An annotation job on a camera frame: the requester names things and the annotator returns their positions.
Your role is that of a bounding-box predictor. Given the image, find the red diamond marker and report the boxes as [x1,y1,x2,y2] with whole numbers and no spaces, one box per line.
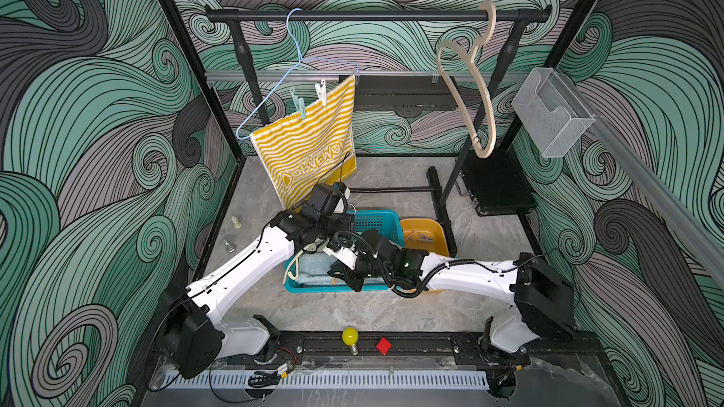
[376,337,392,355]

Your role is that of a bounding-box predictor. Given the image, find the yellow light bulb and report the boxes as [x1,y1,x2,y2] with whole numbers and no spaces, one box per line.
[342,327,359,355]

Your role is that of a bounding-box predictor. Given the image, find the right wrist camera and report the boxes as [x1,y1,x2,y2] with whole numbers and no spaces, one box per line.
[324,243,357,269]

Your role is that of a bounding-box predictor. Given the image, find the light blue towel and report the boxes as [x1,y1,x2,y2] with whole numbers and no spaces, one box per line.
[293,252,337,286]

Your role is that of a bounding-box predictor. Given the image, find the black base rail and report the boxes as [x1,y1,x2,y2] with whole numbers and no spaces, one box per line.
[162,330,603,379]

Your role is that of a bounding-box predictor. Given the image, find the blue wire hanger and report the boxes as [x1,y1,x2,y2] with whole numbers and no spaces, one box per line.
[235,8,361,141]

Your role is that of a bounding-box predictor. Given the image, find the yellow striped towel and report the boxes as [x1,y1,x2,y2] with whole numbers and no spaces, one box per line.
[251,77,357,208]

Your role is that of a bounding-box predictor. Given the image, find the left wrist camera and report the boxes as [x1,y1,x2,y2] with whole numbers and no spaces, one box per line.
[332,181,351,214]

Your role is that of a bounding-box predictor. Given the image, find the clear acrylic wall box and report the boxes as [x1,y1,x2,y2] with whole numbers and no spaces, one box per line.
[512,68,595,158]

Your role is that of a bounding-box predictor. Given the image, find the pink wooden hanger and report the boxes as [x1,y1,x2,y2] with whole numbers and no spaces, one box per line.
[434,0,502,159]

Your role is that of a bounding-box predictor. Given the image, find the black clothes rack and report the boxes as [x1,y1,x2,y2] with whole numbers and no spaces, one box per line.
[205,1,552,257]

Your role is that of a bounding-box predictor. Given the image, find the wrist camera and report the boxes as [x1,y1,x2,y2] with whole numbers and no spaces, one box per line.
[324,243,357,269]
[332,181,351,214]

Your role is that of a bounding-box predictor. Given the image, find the silver chess piece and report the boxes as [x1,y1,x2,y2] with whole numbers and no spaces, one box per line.
[222,237,236,254]

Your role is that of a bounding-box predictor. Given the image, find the yellow plastic tray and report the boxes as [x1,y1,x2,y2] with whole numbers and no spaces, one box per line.
[387,219,451,299]

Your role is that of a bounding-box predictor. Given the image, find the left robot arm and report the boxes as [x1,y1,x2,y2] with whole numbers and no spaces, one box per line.
[155,182,352,379]

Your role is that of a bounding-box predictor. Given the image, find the white slotted cable duct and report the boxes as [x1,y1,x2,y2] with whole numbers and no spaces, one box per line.
[160,369,489,390]

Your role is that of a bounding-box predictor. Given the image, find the black wall shelf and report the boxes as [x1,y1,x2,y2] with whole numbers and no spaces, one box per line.
[354,75,457,117]

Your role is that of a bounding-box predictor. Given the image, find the black case on floor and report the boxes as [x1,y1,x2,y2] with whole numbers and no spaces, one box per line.
[461,151,537,217]

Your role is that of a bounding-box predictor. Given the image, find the cream plastic hanger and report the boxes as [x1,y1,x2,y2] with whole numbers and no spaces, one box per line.
[283,239,329,283]

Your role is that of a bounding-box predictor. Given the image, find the teal perforated plastic basket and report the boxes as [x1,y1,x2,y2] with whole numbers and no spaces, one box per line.
[284,210,405,294]

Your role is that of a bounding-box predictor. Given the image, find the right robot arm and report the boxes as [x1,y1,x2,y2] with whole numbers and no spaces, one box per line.
[324,230,575,353]

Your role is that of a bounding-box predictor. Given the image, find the green clothespin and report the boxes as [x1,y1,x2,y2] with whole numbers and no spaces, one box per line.
[290,88,307,120]

